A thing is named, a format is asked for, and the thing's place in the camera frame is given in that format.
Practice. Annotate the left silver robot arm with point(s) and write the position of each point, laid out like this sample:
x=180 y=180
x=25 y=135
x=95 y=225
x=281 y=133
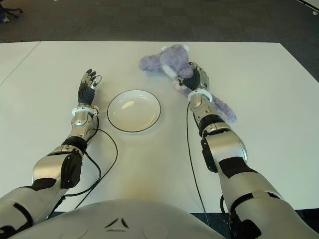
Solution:
x=49 y=164

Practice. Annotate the silver robot torso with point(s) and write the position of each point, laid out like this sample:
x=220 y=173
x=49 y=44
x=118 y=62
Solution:
x=119 y=221

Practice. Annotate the black office chair base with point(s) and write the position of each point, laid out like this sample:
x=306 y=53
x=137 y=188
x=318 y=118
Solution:
x=12 y=8

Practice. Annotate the purple plush bunny doll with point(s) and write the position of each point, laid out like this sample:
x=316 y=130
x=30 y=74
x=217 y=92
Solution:
x=172 y=58

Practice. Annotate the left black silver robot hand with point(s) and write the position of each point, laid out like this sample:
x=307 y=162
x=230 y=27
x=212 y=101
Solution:
x=86 y=94

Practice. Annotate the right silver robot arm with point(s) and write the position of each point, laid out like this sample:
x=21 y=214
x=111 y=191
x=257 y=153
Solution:
x=224 y=149

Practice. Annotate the white plate with black rim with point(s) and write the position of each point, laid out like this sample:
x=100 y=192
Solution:
x=134 y=110

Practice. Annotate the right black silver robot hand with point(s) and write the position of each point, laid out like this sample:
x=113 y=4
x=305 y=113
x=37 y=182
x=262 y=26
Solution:
x=199 y=78

